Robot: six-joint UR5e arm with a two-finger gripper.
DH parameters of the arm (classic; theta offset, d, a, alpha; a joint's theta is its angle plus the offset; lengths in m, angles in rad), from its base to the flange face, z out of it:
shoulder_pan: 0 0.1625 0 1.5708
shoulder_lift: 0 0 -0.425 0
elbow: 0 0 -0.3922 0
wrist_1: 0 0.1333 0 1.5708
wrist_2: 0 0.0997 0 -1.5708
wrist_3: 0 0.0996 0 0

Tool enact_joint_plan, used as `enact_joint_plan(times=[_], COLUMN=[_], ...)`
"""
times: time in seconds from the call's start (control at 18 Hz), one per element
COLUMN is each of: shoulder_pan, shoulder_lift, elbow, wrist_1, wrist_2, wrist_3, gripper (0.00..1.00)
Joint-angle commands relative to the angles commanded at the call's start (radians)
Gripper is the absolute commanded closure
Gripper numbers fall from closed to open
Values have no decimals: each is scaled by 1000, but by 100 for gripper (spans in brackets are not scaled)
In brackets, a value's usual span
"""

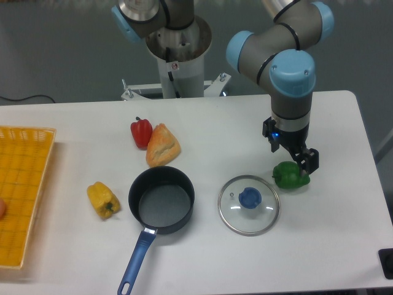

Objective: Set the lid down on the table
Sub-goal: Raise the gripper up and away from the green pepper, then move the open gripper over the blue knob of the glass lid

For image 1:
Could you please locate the black table corner device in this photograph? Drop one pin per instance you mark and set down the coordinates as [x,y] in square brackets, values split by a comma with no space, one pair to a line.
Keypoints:
[386,260]

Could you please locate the green bell pepper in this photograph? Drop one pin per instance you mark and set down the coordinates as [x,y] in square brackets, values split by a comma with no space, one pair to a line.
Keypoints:
[287,176]

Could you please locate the yellow woven basket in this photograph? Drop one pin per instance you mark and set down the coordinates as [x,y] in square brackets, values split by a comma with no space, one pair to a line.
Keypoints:
[25,154]

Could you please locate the yellow bell pepper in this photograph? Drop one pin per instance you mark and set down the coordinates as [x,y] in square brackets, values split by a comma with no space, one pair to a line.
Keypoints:
[103,200]

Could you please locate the red bell pepper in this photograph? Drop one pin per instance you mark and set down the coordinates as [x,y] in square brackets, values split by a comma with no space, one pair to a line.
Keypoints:
[141,131]

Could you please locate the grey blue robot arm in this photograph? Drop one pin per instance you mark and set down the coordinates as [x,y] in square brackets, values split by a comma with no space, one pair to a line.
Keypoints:
[276,60]

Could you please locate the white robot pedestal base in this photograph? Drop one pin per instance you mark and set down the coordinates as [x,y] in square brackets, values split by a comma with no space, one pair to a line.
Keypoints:
[180,61]

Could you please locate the orange bread pastry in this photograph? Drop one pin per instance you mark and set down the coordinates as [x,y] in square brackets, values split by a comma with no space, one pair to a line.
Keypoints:
[162,148]

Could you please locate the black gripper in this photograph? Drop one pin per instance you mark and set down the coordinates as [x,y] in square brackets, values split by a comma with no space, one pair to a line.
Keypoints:
[294,143]

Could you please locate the glass lid blue knob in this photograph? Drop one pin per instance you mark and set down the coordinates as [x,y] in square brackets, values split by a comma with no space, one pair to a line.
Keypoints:
[248,205]

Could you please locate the black saucepan blue handle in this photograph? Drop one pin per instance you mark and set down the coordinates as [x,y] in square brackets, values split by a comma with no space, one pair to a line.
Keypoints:
[161,199]

